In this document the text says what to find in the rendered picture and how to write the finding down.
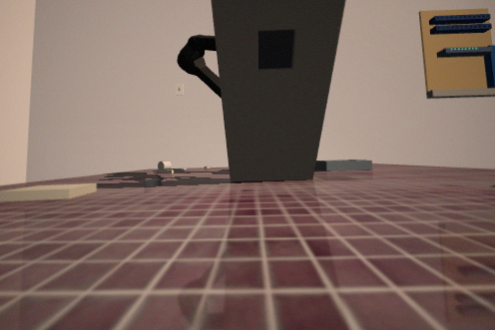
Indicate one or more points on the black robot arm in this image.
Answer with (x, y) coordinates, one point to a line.
(191, 60)

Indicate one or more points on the white cylinder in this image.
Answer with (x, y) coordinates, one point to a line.
(162, 165)

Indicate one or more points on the dark grey panel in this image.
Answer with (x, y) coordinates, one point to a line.
(275, 60)

